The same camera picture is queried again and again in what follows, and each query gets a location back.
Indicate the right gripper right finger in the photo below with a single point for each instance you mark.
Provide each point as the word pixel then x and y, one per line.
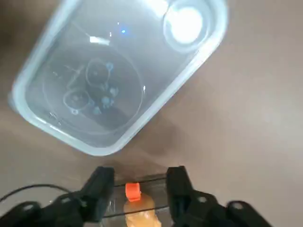
pixel 177 186

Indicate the yellow-orange toy food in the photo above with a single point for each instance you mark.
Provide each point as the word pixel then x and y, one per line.
pixel 139 212

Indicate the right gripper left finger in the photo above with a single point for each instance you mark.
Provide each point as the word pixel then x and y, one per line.
pixel 99 186

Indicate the clear plastic container lid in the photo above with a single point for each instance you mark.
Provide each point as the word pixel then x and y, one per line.
pixel 118 71

